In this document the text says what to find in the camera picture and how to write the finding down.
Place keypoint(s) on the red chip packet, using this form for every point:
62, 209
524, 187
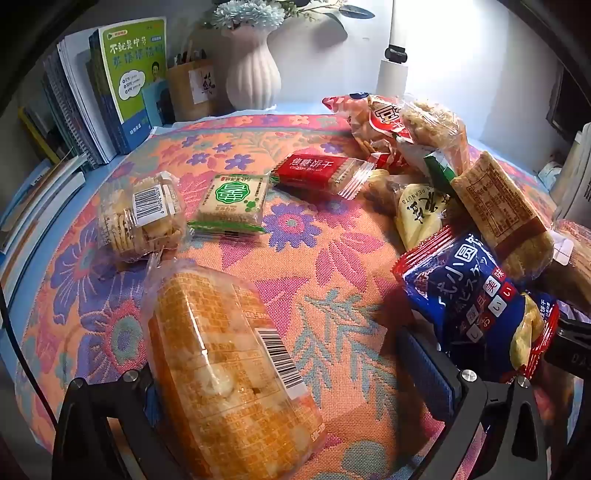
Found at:
531, 332

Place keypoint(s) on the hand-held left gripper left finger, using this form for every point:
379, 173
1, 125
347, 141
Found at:
115, 397

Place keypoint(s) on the wooden pen holder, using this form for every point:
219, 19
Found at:
184, 92

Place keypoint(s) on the large orange cracker packet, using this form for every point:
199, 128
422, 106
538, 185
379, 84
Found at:
221, 369

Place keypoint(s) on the brown label cake packet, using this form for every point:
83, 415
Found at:
498, 207

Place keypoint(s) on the flowered orange table cloth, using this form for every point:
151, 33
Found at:
323, 258

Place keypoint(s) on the white crumpled tissue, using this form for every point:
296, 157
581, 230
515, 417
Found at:
549, 175

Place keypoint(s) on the bundle of pens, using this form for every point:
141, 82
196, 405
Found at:
189, 53

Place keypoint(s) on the stack of flat books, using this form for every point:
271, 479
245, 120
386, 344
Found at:
32, 203

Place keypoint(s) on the red label snack bag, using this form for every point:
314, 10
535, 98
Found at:
369, 120

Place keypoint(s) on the yellow peanut packet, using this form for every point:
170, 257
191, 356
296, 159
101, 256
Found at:
418, 212

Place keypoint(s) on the white desk lamp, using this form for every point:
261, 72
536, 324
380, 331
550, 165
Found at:
392, 78

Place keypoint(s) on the green label cracker packet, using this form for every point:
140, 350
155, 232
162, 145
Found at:
231, 198

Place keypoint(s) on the clear round biscuit pack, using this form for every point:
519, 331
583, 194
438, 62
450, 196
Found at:
134, 221

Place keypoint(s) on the white ribbed vase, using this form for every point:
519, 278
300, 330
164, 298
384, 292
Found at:
251, 74

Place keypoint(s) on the green cover book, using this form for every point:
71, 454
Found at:
134, 69

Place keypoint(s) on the clear green-edged rice cracker bag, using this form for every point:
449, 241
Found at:
434, 129

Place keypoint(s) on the yellow edged book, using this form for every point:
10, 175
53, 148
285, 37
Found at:
39, 138

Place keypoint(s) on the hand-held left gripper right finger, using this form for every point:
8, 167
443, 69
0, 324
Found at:
425, 364

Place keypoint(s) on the red biscuit packet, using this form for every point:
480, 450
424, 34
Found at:
314, 170

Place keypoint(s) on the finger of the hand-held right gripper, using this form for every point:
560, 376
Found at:
575, 330

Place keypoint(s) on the spiral notebook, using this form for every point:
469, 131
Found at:
60, 106

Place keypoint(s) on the blue and white flower bouquet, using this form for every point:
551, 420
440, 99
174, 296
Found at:
244, 11

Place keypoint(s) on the light blue booklet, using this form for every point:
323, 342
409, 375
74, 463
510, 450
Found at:
157, 104

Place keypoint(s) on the clear brown cake bag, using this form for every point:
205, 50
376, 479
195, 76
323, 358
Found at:
577, 267

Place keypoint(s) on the black monitor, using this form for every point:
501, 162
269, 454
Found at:
556, 97

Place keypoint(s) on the blue biscuit packet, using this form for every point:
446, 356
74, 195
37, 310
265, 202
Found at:
461, 286

